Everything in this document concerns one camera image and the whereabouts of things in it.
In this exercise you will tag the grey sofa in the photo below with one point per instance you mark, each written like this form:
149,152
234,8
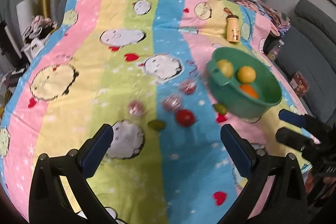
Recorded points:
309,48

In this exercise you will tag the yellow-green pear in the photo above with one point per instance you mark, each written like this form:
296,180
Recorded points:
226,68

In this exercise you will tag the green plastic bowl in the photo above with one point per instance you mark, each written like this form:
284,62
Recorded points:
243,100

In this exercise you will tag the yellow cartoon bottle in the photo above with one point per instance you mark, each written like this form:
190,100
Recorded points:
233,28

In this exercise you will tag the plastic wrapped red fruit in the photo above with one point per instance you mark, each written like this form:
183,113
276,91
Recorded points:
136,108

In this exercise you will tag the yellow lemon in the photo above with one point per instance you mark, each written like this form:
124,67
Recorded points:
246,75

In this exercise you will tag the red patterned box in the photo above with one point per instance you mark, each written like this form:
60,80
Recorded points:
299,84

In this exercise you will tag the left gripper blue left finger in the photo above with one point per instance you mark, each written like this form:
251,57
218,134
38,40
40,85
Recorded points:
94,149

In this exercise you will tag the clear plastic bottle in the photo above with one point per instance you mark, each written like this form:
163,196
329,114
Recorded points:
272,54

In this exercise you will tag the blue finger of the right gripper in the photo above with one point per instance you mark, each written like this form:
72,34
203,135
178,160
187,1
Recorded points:
293,139
293,118

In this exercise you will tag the orange fruit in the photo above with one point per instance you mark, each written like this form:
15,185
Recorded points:
246,88

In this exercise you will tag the red tomato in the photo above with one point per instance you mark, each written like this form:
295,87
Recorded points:
185,118

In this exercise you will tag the pile of folded clothes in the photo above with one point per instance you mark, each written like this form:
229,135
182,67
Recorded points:
280,22

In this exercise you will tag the white paper roll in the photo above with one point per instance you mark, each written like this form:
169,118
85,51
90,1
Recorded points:
25,15

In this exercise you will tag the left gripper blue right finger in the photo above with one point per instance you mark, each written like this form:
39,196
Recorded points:
240,150

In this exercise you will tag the colourful cartoon striped bedsheet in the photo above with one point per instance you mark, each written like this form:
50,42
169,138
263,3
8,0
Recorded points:
108,53

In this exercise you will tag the small green fruit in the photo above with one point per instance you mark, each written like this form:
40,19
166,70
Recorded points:
220,108
156,125

